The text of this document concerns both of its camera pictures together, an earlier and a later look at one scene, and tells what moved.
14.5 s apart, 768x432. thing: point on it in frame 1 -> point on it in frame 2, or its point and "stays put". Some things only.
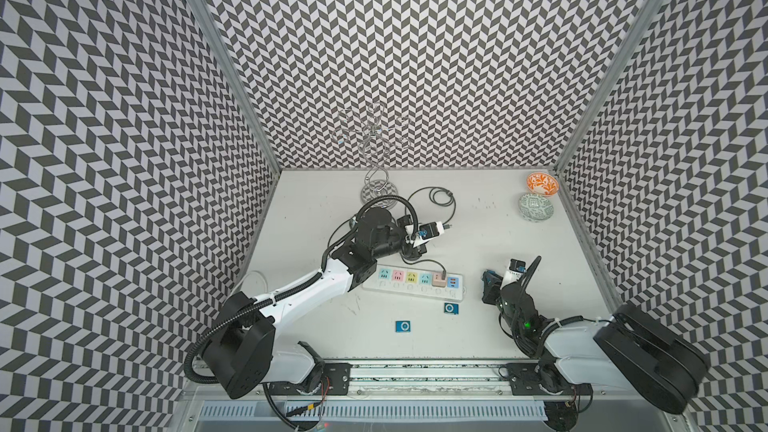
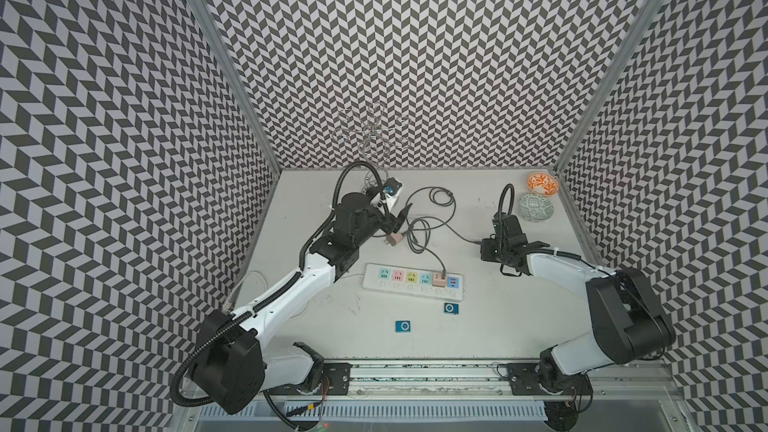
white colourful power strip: (414, 281) stays put
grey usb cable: (450, 192) stays put
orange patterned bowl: (541, 183) stays put
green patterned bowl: (534, 207) stays put
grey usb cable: (444, 273) -> (442, 266)
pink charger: (437, 280) stays put
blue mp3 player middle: (452, 308) stays put
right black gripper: (492, 288) -> (486, 254)
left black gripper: (415, 253) -> (394, 224)
